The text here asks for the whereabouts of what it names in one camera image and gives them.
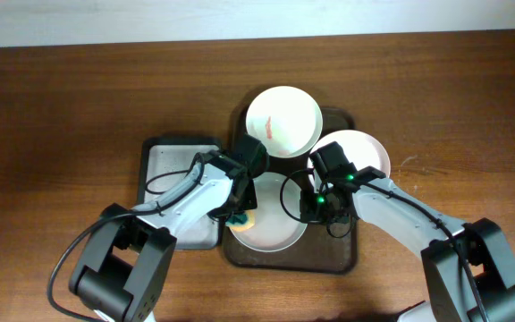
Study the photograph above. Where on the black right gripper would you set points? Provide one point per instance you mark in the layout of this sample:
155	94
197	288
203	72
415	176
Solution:
309	212

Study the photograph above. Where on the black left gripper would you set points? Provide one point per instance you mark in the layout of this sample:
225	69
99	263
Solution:
249	204

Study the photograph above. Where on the pink plate with red stain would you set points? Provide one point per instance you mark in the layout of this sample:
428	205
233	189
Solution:
360	149

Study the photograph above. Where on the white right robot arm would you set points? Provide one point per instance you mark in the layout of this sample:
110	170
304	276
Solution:
469	267

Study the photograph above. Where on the black tray with soapy water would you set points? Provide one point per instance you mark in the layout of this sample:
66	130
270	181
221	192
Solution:
162	155

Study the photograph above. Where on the pale green plate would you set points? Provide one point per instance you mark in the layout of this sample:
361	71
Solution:
272	229

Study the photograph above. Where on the green yellow sponge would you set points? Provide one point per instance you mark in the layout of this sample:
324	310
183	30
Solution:
241	222

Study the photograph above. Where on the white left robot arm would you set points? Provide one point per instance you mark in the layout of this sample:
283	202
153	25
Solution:
122	269

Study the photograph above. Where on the cream plate with red stain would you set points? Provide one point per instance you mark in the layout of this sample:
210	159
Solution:
287	120

